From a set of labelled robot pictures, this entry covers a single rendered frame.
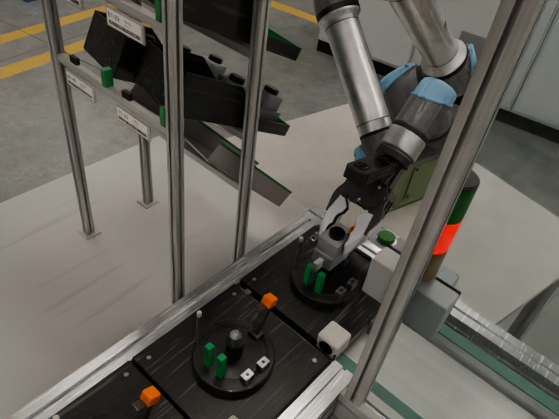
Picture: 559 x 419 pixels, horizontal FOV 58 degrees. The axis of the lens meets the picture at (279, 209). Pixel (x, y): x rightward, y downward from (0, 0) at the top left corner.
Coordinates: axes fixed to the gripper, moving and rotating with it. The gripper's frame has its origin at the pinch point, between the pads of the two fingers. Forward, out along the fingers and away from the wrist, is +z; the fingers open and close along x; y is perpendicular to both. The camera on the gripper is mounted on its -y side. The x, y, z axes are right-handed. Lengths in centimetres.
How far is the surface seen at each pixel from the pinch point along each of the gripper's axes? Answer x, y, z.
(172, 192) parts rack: 19.6, -22.7, 7.5
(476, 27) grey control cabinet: 85, 240, -167
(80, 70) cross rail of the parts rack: 44, -30, -1
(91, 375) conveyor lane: 14.6, -20.7, 40.0
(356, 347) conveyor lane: -12.4, 9.9, 14.9
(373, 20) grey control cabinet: 157, 246, -148
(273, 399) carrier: -9.8, -9.4, 26.5
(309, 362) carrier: -9.6, -2.6, 19.7
